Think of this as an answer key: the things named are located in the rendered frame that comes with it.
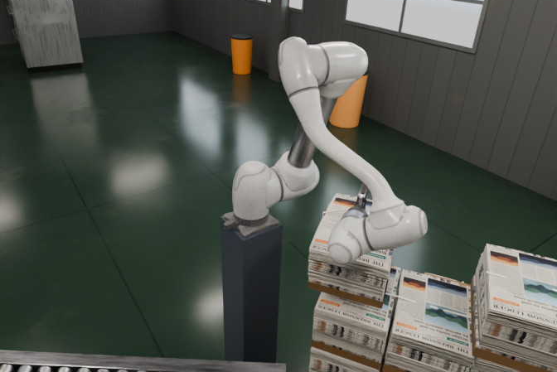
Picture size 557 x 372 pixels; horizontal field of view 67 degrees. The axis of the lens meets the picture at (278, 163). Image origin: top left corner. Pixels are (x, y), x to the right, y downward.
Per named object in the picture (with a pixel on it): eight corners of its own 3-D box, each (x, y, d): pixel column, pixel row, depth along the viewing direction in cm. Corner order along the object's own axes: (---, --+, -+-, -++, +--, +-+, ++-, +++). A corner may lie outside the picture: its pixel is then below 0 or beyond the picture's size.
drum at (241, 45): (256, 73, 747) (257, 36, 717) (238, 76, 727) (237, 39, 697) (245, 68, 774) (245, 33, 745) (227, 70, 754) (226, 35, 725)
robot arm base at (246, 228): (214, 219, 183) (214, 209, 180) (257, 205, 194) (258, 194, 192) (235, 242, 170) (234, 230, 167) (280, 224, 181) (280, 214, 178)
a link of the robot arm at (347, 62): (260, 182, 190) (301, 172, 201) (277, 210, 182) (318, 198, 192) (307, 32, 136) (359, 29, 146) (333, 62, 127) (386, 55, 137)
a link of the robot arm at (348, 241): (342, 247, 137) (380, 239, 131) (331, 274, 124) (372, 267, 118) (330, 218, 135) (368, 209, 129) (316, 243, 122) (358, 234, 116)
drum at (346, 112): (369, 125, 550) (376, 70, 516) (343, 132, 526) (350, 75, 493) (344, 113, 584) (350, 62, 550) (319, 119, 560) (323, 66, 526)
